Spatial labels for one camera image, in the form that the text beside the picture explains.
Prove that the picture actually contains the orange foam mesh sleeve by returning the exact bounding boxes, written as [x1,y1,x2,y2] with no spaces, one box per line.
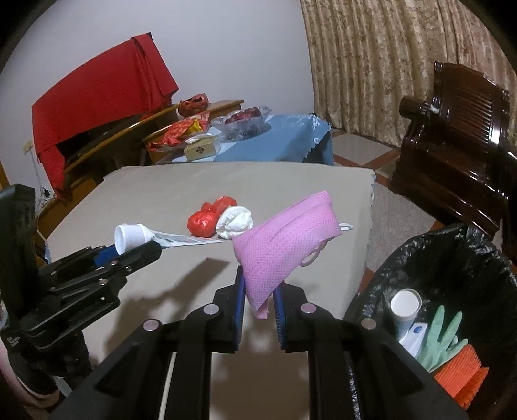
[434,343,489,410]

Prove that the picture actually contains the pink face mask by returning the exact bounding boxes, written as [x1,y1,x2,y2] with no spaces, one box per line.
[232,190,355,320]

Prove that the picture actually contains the beige table cover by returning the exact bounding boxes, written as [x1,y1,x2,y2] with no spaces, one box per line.
[44,162,376,420]

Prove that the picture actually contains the white blue printed box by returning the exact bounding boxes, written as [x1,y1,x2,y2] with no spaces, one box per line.
[400,319,433,358]

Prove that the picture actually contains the person's left forearm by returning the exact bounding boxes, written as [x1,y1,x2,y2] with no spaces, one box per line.
[0,323,93,404]

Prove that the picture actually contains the white plastic bottle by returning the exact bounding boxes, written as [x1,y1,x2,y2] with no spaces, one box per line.
[390,289,423,340]

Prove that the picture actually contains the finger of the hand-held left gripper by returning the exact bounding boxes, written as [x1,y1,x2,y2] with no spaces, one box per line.
[40,243,122,291]
[20,241,163,336]

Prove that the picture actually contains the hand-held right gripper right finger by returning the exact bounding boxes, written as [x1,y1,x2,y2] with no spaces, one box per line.
[272,283,471,420]

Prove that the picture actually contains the beige patterned curtain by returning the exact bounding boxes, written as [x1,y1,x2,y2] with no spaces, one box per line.
[301,0,513,146]

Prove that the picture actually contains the green rubber glove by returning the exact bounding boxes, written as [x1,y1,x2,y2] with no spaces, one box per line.
[416,305,469,372]

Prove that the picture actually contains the glass bowl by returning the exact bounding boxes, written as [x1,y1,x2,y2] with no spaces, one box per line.
[212,105,273,140]

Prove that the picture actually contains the blue tablecloth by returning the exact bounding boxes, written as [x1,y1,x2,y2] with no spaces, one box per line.
[214,114,336,165]

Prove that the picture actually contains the red cloth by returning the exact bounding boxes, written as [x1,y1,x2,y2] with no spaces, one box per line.
[31,34,180,198]

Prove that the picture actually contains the red snack packets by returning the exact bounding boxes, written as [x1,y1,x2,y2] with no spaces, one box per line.
[147,115,211,148]

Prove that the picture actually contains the dark wooden chair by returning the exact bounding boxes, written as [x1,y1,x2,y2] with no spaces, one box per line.
[390,60,517,259]

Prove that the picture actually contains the crumpled white plastic bag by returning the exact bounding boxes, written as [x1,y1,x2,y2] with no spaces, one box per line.
[216,206,254,240]

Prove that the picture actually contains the wooden cabinet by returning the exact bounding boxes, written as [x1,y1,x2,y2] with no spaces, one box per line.
[36,99,245,239]

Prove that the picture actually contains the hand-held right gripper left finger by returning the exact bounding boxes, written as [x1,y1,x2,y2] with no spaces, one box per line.
[50,264,247,420]

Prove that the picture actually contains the white tube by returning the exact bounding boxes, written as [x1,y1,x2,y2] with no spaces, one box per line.
[114,223,225,254]

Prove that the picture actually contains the black-lined trash bin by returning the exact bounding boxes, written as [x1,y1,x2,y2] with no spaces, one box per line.
[343,222,517,420]

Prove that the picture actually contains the beige tissue box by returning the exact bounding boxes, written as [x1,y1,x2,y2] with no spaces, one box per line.
[184,135,221,162]

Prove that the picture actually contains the red plastic bag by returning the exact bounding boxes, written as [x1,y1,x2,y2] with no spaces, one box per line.
[187,196,237,238]

